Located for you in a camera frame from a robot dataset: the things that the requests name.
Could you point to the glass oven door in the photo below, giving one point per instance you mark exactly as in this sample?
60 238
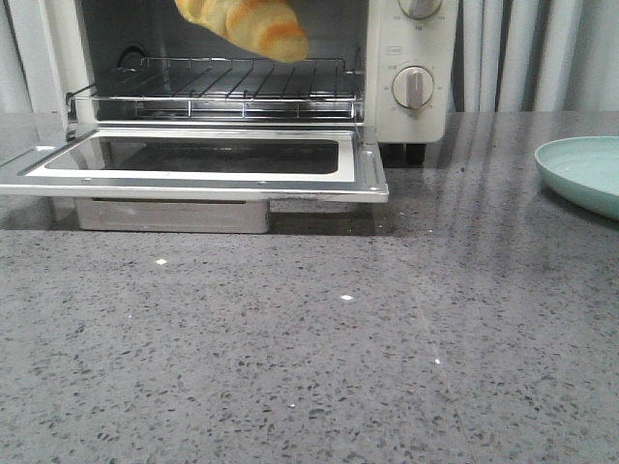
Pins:
204 163

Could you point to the orange striped croissant bread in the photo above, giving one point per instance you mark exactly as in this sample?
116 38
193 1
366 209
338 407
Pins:
270 29

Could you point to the lower oven control knob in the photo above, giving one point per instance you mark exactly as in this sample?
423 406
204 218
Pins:
413 87

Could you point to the oven control knob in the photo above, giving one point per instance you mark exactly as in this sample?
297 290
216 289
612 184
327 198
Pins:
413 87
419 9

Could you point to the white Toshiba toaster oven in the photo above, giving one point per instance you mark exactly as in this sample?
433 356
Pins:
374 38

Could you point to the upper oven control knob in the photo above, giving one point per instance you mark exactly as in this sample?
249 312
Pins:
419 9

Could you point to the light green round plate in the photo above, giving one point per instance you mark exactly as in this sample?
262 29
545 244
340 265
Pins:
583 170

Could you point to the metal wire oven rack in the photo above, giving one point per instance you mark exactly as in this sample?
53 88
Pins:
223 89

